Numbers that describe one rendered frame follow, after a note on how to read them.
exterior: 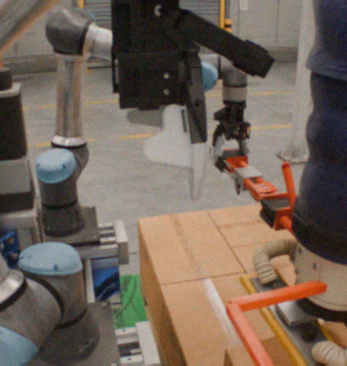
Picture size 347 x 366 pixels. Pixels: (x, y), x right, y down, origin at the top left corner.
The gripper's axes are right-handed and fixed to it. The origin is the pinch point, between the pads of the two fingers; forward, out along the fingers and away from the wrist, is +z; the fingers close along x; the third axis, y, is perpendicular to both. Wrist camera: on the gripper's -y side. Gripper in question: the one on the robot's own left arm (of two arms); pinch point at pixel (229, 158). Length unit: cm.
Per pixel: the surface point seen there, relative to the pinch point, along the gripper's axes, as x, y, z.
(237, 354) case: -17, 55, 26
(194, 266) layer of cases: 0, -33, 66
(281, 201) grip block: 1.2, 34.0, -1.5
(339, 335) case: 10, 57, 26
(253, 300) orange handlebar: -21, 66, -1
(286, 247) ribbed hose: -2.2, 44.8, 4.8
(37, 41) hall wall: -115, -920, 46
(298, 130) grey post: 185, -259, 86
